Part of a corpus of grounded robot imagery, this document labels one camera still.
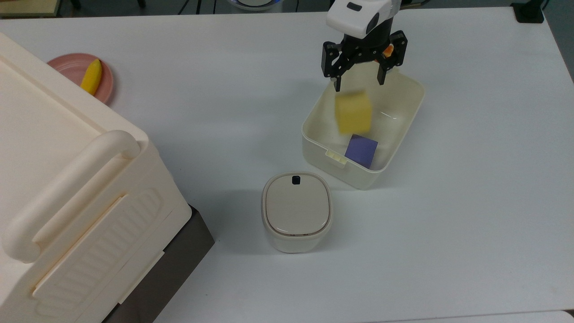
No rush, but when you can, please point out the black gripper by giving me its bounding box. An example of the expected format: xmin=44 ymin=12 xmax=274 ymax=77
xmin=321 ymin=18 xmax=408 ymax=92

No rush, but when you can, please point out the yellow cube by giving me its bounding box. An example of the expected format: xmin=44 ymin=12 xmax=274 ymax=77
xmin=334 ymin=90 xmax=374 ymax=135

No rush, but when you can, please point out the purple cube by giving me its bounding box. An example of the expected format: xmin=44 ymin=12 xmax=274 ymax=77
xmin=344 ymin=134 xmax=379 ymax=170

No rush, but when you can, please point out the white open plastic box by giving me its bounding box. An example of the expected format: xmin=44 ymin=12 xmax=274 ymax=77
xmin=301 ymin=67 xmax=426 ymax=190

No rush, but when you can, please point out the cream plastic storage box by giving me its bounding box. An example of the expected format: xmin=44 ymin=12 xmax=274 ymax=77
xmin=0 ymin=31 xmax=193 ymax=323

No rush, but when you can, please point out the black table clamp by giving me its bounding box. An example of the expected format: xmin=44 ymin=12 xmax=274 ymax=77
xmin=511 ymin=0 xmax=546 ymax=24

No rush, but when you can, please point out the small beige lidded bin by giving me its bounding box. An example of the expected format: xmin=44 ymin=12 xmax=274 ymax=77
xmin=261 ymin=172 xmax=334 ymax=254

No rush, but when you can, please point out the yellow banana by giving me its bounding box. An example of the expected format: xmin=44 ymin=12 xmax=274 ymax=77
xmin=80 ymin=59 xmax=103 ymax=96

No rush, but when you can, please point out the pink plate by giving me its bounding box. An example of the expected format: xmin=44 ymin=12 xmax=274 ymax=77
xmin=47 ymin=53 xmax=114 ymax=105

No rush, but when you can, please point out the wooden board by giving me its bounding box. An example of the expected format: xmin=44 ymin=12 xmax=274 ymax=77
xmin=0 ymin=0 xmax=61 ymax=17

